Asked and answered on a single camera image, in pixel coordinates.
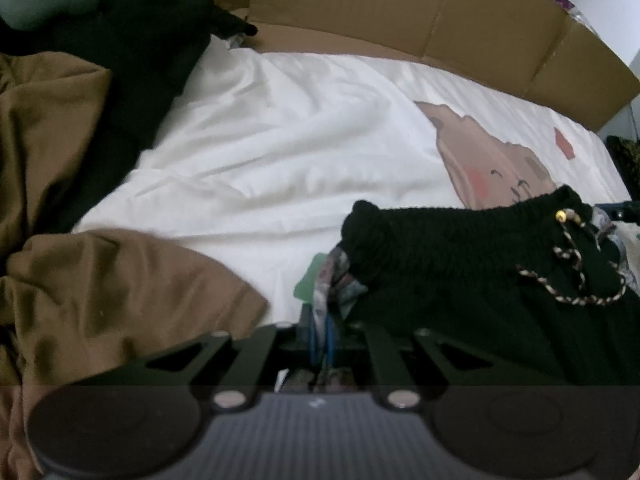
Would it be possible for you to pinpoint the black knit sweater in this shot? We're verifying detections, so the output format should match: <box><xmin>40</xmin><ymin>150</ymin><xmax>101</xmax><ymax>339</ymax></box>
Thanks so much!
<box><xmin>340</xmin><ymin>186</ymin><xmax>639</xmax><ymax>385</ymax></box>

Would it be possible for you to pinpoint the floral patterned garment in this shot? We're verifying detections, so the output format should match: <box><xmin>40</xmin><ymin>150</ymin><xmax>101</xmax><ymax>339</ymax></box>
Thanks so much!
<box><xmin>293</xmin><ymin>246</ymin><xmax>368</xmax><ymax>320</ymax></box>

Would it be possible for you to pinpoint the brown cloth garment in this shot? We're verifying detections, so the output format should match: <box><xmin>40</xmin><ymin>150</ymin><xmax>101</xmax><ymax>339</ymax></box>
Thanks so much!
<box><xmin>1</xmin><ymin>52</ymin><xmax>268</xmax><ymax>479</ymax></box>

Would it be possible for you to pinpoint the white printed bed sheet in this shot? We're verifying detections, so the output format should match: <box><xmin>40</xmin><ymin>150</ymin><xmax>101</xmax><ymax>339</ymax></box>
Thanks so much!
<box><xmin>76</xmin><ymin>40</ymin><xmax>629</xmax><ymax>324</ymax></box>

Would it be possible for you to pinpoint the brown cardboard box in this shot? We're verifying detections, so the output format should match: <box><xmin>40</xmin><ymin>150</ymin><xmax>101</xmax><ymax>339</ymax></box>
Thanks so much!
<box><xmin>216</xmin><ymin>0</ymin><xmax>639</xmax><ymax>130</ymax></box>

